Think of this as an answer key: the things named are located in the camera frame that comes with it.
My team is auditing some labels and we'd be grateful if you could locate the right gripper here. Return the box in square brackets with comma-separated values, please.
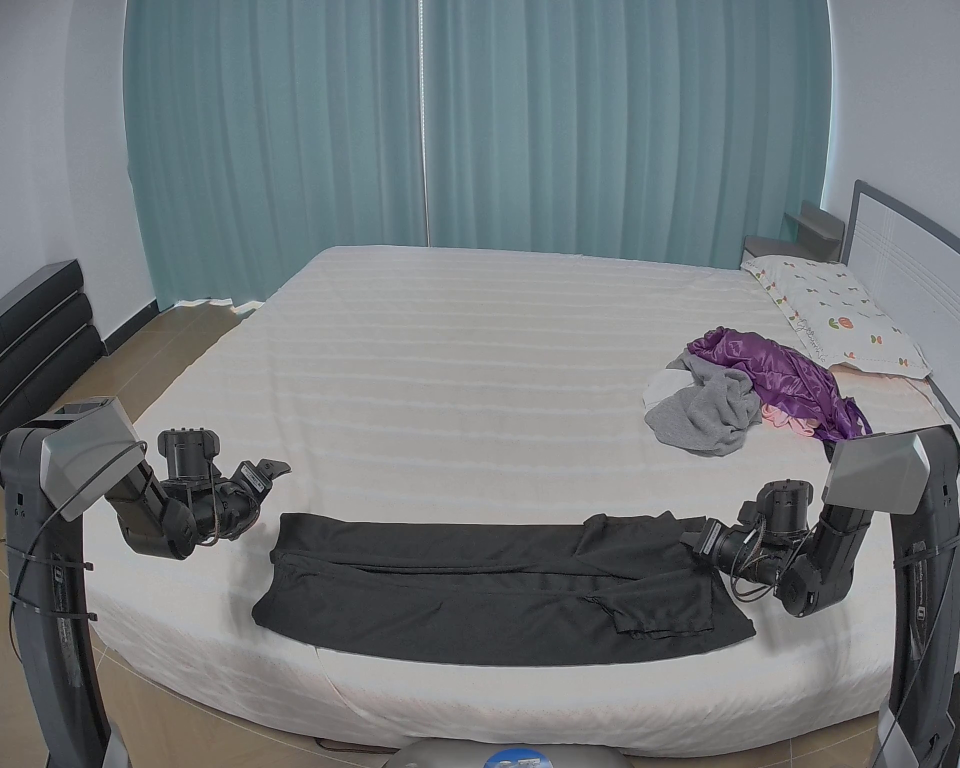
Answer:
[691, 521, 753, 580]

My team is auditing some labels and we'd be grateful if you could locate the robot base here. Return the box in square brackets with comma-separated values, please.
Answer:
[382, 738, 624, 768]

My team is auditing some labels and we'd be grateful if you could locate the grey garment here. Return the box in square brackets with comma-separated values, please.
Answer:
[645, 352, 762, 457]

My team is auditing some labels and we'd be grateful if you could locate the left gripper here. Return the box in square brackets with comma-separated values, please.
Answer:
[213, 457, 293, 540]

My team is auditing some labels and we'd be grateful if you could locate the white garment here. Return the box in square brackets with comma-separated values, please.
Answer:
[643, 367, 699, 411]

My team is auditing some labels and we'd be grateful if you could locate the bed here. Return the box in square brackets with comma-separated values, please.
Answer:
[81, 178, 960, 755]

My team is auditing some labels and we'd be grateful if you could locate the grey bedside table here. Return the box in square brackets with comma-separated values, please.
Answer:
[742, 198, 847, 264]

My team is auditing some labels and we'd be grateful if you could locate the blue-green curtain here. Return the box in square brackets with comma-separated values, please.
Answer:
[421, 0, 834, 267]
[123, 0, 430, 314]

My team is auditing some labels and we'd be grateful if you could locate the pink garment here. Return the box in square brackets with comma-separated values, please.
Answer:
[759, 405, 820, 438]

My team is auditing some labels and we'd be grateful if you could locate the purple satin garment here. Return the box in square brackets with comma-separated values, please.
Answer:
[687, 326, 873, 444]

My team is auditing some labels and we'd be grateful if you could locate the dark chest of drawers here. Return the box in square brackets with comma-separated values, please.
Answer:
[0, 258, 104, 438]

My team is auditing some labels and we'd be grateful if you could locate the black T-shirt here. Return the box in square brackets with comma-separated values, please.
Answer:
[251, 511, 757, 666]

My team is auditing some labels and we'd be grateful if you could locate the black cable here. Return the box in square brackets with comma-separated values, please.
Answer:
[9, 441, 149, 639]

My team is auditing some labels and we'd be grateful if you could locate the white printed pillow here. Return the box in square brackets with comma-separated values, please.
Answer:
[741, 255, 933, 378]

